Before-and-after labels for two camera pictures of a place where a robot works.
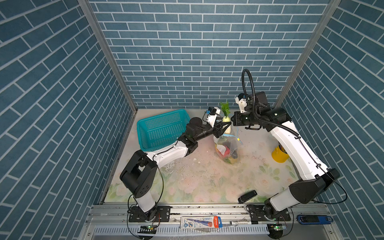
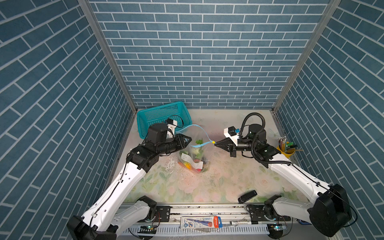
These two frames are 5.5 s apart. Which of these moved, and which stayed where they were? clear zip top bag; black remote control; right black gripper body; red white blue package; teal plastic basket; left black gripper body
Moved: teal plastic basket; left black gripper body; right black gripper body; clear zip top bag
Stayed: red white blue package; black remote control
